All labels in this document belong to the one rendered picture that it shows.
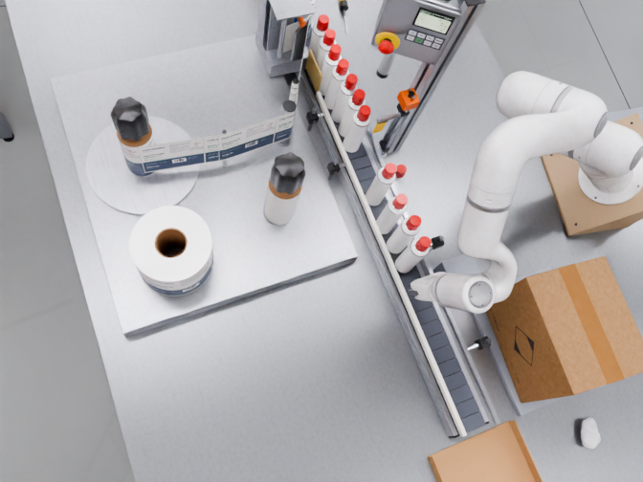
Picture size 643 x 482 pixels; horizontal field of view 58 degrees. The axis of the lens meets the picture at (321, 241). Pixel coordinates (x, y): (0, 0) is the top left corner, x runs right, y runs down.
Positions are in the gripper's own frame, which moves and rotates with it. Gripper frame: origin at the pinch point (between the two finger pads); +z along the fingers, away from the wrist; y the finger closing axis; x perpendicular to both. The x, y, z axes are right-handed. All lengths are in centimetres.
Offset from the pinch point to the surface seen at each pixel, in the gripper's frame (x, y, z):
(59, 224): -51, 99, 119
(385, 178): -30.7, 1.1, 0.0
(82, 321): -10, 100, 104
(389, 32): -63, -1, -21
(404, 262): -7.1, 1.9, 1.3
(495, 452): 49, -5, -6
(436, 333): 14.8, -1.6, 1.4
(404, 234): -14.9, 1.8, -3.6
